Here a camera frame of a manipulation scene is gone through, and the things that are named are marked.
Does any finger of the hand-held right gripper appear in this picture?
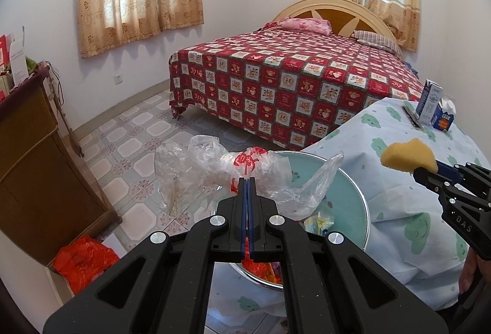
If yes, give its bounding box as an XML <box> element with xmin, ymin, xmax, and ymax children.
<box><xmin>412</xmin><ymin>166</ymin><xmax>461</xmax><ymax>204</ymax></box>
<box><xmin>435</xmin><ymin>161</ymin><xmax>491</xmax><ymax>185</ymax></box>

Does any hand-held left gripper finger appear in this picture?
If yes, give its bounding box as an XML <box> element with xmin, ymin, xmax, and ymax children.
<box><xmin>43</xmin><ymin>177</ymin><xmax>248</xmax><ymax>334</ymax></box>
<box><xmin>247</xmin><ymin>177</ymin><xmax>449</xmax><ymax>334</ymax></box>

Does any yellow sponge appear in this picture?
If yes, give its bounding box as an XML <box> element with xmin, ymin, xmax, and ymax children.
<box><xmin>381</xmin><ymin>138</ymin><xmax>439</xmax><ymax>174</ymax></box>

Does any red foam fruit net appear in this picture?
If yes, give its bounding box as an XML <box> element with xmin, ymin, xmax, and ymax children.
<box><xmin>242</xmin><ymin>260</ymin><xmax>271</xmax><ymax>279</ymax></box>

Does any clear plastic bag red print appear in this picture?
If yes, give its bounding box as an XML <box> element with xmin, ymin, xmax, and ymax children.
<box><xmin>153</xmin><ymin>134</ymin><xmax>345</xmax><ymax>221</ymax></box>

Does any person's right hand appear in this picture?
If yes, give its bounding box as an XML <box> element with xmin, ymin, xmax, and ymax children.
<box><xmin>460</xmin><ymin>247</ymin><xmax>480</xmax><ymax>283</ymax></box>

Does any blue white milk carton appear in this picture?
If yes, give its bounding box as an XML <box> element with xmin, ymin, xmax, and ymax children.
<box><xmin>431</xmin><ymin>98</ymin><xmax>457</xmax><ymax>132</ymax></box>

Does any dark small packet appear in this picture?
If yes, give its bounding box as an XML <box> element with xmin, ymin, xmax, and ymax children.
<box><xmin>402</xmin><ymin>103</ymin><xmax>424</xmax><ymax>130</ymax></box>

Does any grey white tall carton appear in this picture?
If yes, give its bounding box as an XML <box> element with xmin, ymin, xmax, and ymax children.
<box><xmin>415</xmin><ymin>80</ymin><xmax>443</xmax><ymax>126</ymax></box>

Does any bed with red quilt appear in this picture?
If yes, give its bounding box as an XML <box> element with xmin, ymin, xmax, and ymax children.
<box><xmin>169</xmin><ymin>31</ymin><xmax>424</xmax><ymax>151</ymax></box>

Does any striped pillow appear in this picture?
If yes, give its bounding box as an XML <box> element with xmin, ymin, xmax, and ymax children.
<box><xmin>351</xmin><ymin>30</ymin><xmax>400</xmax><ymax>52</ymax></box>

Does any orange plastic bag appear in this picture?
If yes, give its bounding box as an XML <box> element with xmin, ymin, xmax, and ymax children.
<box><xmin>53</xmin><ymin>235</ymin><xmax>120</xmax><ymax>294</ymax></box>

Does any pink pillow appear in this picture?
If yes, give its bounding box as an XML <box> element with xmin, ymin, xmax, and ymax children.
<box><xmin>263</xmin><ymin>17</ymin><xmax>332</xmax><ymax>36</ymax></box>

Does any beige wooden headboard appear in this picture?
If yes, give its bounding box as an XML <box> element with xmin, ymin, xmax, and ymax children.
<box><xmin>270</xmin><ymin>0</ymin><xmax>405</xmax><ymax>58</ymax></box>

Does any open cardboard box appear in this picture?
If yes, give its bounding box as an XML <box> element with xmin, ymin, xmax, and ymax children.
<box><xmin>46</xmin><ymin>230</ymin><xmax>129</xmax><ymax>300</ymax></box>

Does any brown wooden cabinet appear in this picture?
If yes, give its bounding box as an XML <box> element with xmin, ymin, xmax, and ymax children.
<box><xmin>0</xmin><ymin>61</ymin><xmax>123</xmax><ymax>266</ymax></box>

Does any white paper sheet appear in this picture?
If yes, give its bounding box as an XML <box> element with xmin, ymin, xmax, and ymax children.
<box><xmin>10</xmin><ymin>27</ymin><xmax>29</xmax><ymax>87</ymax></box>

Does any red gift box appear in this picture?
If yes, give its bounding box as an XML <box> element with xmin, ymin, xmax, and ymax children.
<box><xmin>0</xmin><ymin>34</ymin><xmax>16</xmax><ymax>68</ymax></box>

